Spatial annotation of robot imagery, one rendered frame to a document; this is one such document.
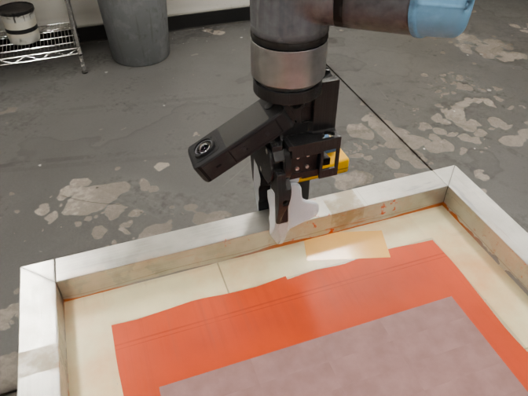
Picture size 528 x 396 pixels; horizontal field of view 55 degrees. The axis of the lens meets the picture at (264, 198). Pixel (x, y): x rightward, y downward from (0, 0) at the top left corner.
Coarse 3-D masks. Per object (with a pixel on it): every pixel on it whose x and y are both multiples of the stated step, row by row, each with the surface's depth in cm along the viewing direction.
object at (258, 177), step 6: (258, 174) 61; (258, 180) 61; (264, 180) 61; (294, 180) 65; (258, 186) 62; (264, 186) 62; (270, 186) 64; (258, 192) 63; (264, 192) 63; (258, 198) 63; (264, 198) 63; (258, 204) 64; (264, 204) 64; (258, 210) 64
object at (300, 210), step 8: (296, 184) 57; (272, 192) 57; (296, 192) 58; (272, 200) 57; (296, 200) 58; (304, 200) 59; (272, 208) 58; (288, 208) 59; (296, 208) 59; (304, 208) 59; (312, 208) 60; (272, 216) 59; (288, 216) 59; (296, 216) 60; (304, 216) 60; (312, 216) 60; (272, 224) 60; (280, 224) 58; (288, 224) 60; (296, 224) 60; (272, 232) 60; (280, 232) 60; (280, 240) 61
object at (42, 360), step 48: (336, 192) 67; (384, 192) 67; (432, 192) 68; (480, 192) 67; (144, 240) 60; (192, 240) 60; (240, 240) 61; (288, 240) 64; (480, 240) 64; (48, 288) 55; (96, 288) 58; (48, 336) 50; (48, 384) 46
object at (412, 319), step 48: (432, 240) 65; (336, 288) 59; (384, 288) 59; (432, 288) 59; (336, 336) 54; (384, 336) 54; (432, 336) 54; (480, 336) 54; (384, 384) 50; (432, 384) 50; (480, 384) 50
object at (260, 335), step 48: (288, 288) 59; (144, 336) 54; (192, 336) 54; (240, 336) 54; (288, 336) 54; (144, 384) 50; (192, 384) 50; (240, 384) 50; (288, 384) 50; (336, 384) 50
